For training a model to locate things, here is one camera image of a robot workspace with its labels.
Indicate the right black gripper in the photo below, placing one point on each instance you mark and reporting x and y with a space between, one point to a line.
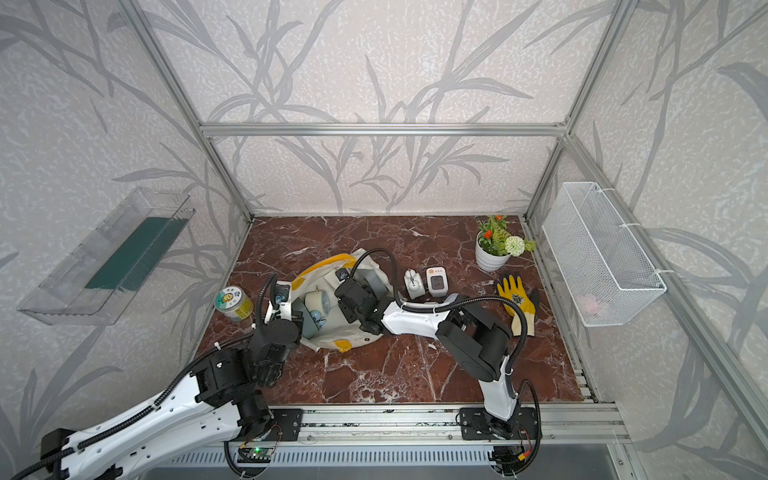
346 315

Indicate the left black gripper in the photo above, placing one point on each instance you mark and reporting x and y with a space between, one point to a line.
295 332

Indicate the white canvas tote bag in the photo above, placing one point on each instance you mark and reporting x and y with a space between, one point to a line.
337 334

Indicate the white digital paw clock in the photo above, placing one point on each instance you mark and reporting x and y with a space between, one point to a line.
437 281

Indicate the grey blue square clock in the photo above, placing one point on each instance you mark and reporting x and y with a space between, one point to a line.
377 282

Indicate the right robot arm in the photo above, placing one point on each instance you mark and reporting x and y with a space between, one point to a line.
485 335

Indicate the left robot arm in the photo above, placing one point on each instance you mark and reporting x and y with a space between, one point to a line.
217 397

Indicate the blue twin bell alarm clock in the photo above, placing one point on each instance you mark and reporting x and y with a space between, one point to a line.
318 305

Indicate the potted artificial flower plant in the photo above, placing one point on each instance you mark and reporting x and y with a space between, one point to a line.
495 244

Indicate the yellow work glove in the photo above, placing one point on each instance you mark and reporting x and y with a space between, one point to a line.
512 288

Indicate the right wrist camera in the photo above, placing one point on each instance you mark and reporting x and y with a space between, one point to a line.
342 274

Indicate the clear plastic wall shelf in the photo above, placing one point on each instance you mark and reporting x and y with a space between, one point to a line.
95 283

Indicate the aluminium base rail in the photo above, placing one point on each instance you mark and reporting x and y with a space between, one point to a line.
439 424

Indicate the white wire mesh basket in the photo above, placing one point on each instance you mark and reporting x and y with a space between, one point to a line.
607 273

